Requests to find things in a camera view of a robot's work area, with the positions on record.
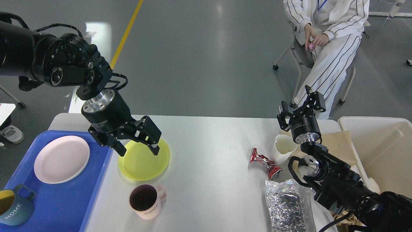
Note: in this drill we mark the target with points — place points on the white side table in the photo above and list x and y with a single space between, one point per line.
5 111

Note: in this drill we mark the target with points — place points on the standing person in dark clothes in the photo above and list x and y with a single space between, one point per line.
10 133

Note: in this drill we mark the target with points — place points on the pink HOME mug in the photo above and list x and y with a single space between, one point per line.
146 199

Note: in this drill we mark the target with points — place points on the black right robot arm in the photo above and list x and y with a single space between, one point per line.
336 186

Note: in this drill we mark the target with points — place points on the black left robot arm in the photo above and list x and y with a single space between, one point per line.
38 58

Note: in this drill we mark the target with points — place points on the blue HOME mug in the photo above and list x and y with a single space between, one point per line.
16 209

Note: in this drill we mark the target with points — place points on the pink plate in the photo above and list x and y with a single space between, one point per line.
62 159

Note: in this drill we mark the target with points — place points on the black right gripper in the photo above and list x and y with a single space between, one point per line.
303 128

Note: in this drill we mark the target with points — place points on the blue plastic tray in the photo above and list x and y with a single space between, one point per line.
63 207

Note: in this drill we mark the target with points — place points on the white plastic bin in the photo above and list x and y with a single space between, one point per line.
384 151

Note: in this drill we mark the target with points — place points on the yellow plastic plate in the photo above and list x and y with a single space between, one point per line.
140 164

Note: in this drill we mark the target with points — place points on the grey rolling chair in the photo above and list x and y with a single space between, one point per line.
301 57

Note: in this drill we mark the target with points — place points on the white paper cup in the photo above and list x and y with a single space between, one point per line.
282 149

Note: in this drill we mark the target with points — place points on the seated person in white tracksuit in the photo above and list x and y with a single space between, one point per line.
335 29

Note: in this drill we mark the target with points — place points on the crushed red soda can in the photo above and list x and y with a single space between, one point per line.
273 169

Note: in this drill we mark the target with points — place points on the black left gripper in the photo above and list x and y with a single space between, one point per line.
111 120

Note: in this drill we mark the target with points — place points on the crumpled silver foil bag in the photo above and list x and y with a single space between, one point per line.
289 206

